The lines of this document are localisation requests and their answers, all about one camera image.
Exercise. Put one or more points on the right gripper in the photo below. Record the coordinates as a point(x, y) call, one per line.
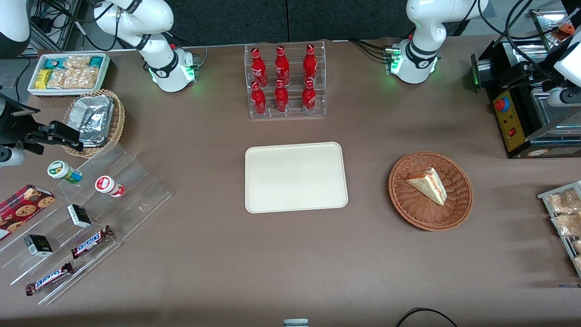
point(12, 123)

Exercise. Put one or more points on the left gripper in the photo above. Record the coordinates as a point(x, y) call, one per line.
point(532, 75)

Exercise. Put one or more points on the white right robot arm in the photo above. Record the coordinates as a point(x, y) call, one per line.
point(160, 52)

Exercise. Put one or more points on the light wicker basket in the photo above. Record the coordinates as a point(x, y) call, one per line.
point(117, 122)

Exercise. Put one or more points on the triangular wrapped sandwich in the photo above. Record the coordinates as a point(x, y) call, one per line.
point(431, 186)

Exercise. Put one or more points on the brown wicker basket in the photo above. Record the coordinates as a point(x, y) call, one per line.
point(417, 213)

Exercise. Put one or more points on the cream plastic tray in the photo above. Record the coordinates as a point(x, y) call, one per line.
point(295, 177)

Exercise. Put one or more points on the green lid yoghurt cup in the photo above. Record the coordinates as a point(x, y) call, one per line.
point(61, 170)

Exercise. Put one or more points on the silver foil packet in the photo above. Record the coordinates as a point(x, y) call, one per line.
point(93, 116)
point(93, 141)

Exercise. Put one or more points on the white plastic snack bin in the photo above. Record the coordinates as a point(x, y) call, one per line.
point(32, 88)

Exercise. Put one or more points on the black machine with yellow panel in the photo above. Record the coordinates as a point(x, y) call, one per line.
point(510, 125)

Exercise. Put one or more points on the silver metal shelf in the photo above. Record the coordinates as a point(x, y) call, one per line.
point(551, 20)

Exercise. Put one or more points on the clear bag of crackers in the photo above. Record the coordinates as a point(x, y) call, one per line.
point(56, 78)
point(89, 77)
point(73, 78)
point(77, 62)

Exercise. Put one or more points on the yellow snack packet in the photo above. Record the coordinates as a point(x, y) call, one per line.
point(43, 79)

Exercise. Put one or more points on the red lid yoghurt cup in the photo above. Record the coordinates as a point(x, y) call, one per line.
point(106, 185)

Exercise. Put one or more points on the teal snack packet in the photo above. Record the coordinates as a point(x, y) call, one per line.
point(54, 62)
point(96, 61)

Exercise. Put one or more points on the red cookie box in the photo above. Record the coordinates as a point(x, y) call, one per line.
point(22, 209)

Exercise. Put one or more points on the small black box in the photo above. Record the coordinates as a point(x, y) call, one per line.
point(79, 216)
point(38, 245)

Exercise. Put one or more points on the clear acrylic stepped stand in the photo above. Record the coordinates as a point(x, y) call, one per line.
point(136, 181)

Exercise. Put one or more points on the Snickers bar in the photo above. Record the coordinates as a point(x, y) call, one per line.
point(91, 242)
point(47, 279)

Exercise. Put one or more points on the clear bag of snacks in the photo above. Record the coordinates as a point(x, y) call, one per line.
point(578, 247)
point(569, 225)
point(565, 202)

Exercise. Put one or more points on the red cola bottle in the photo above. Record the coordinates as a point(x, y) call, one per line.
point(281, 66)
point(281, 97)
point(310, 63)
point(309, 97)
point(258, 66)
point(258, 100)

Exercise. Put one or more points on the clear acrylic bottle rack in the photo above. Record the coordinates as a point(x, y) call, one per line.
point(295, 111)

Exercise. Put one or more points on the grey white small object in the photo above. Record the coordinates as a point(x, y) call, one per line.
point(296, 323)

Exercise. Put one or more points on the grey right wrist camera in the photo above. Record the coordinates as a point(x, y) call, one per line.
point(12, 157)

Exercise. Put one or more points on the aluminium frame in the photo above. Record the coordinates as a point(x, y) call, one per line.
point(54, 22)

